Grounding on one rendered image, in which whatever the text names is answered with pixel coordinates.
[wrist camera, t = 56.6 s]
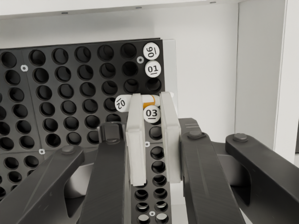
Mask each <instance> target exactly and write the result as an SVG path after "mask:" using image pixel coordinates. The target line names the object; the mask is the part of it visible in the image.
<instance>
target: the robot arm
mask: <svg viewBox="0 0 299 224"><path fill-rule="evenodd" d="M159 95H160V111H161V128H162V140H163V148H164V156H165V164H166V175H167V182H170V184H175V183H180V182H181V181H183V197H185V202H186V211H187V218H188V224H246V222H245V220H244V218H243V215H242V213H241V211H240V209H241V210H242V211H243V213H244V214H245V215H246V216H247V218H248V219H249V220H250V221H251V222H252V224H299V168H298V167H297V166H295V165H294V164H292V163H291V162H289V161H288V160H286V159H285V158H283V157H282V156H280V155H279V154H278V153H276V152H274V151H273V150H271V149H270V148H269V147H267V146H266V145H264V144H263V143H261V142H260V141H258V140H257V139H255V138H254V137H252V136H250V135H246V134H244V133H237V134H231V135H228V136H227V137H226V141H225V143H220V142H214V141H211V140H210V137H209V135H208V134H207V133H205V132H202V131H201V129H200V127H199V125H198V123H197V121H196V120H195V119H193V118H178V117H177V114H176V111H175V107H174V104H173V101H172V97H171V94H170V93H169V92H161V93H160V94H159ZM97 131H98V138H99V145H98V149H96V150H94V151H90V152H85V153H84V150H83V148H82V147H81V146H78V145H68V146H64V147H62V148H60V149H58V150H56V151H55V152H54V153H53V154H52V155H51V156H50V157H49V158H48V159H46V160H45V161H44V162H43V163H42V164H41V165H40V166H39V167H38V168H36V169H35V170H34V171H33V172H32V173H31V174H30V175H29V176H28V177H26V178H25V179H24V180H23V181H22V182H21V183H20V184H19V185H18V186H16V187H15V188H14V189H13V190H12V191H11V192H10V193H9V194H8V195H7V196H5V197H4V199H2V200H1V201H0V224H76V222H77V221H78V219H79V222H78V224H131V184H133V186H141V185H144V183H146V168H145V126H144V117H143V102H142V95H141V94H140V93H136V94H133V95H132V96H131V101H130V107H129V114H128V120H127V122H126V123H122V122H120V121H110V122H105V123H102V124H100V125H98V127H97Z"/></svg>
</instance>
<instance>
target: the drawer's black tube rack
mask: <svg viewBox="0 0 299 224"><path fill-rule="evenodd" d="M158 39H161V38H160V37H156V38H143V39H130V40H112V41H100V42H87V43H74V44H56V45H43V46H31V47H18V48H0V201H1V200H2V199H4V197H5V196H7V195H8V194H9V193H10V192H11V191H12V190H13V189H14V188H15V187H16V186H18V185H19V184H20V183H21V182H22V181H23V180H24V179H25V178H26V177H28V176H29V175H30V174H31V173H32V172H33V171H34V170H35V169H36V168H38V167H39V166H40V165H41V164H42V163H43V162H44V161H45V160H46V159H48V158H49V157H50V156H51V155H52V154H53V153H54V152H55V151H56V150H58V149H60V148H62V147H64V146H68V145H78V146H81V147H82V148H83V150H84V153H85V152H90V151H94V150H96V149H98V145H99V138H98V131H97V127H98V125H100V124H102V123H105V122H110V121H120V122H122V123H126V122H127V120H128V114H129V112H120V111H118V110H117V109H116V107H115V100H116V98H117V97H118V96H119V95H133V94H136V93H140V94H141V95H143V88H142V76H141V63H143V61H144V58H143V57H142V56H140V48H139V41H141V40H158ZM144 126H145V119H144ZM162 143H163V142H161V143H150V142H148V141H147V140H146V128H145V168H146V183H144V185H141V186H133V184H131V224H153V216H154V215H155V212H154V211H152V203H151V191H150V175H149V163H148V152H147V147H148V146H150V144H162ZM145 207H147V208H145ZM140 208H145V209H140ZM140 215H147V216H148V217H149V218H148V220H145V221H142V220H139V218H138V217H139V216H140Z"/></svg>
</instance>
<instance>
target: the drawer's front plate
mask: <svg viewBox="0 0 299 224"><path fill-rule="evenodd" d="M298 121H299V0H247V1H243V2H239V3H238V41H237V69H236V97H235V124H234V133H235V134H237V133H244V134H246V135H250V136H252V137H254V138H255V139H257V140H258V141H260V142H261V143H263V144H264V145H266V146H267V147H269V148H270V149H271V150H273V151H274V152H276V153H278V154H279V155H280V156H282V157H283V158H285V159H286V160H288V161H289V162H291V163H292V164H294V158H295V147H296V138H297V130H298Z"/></svg>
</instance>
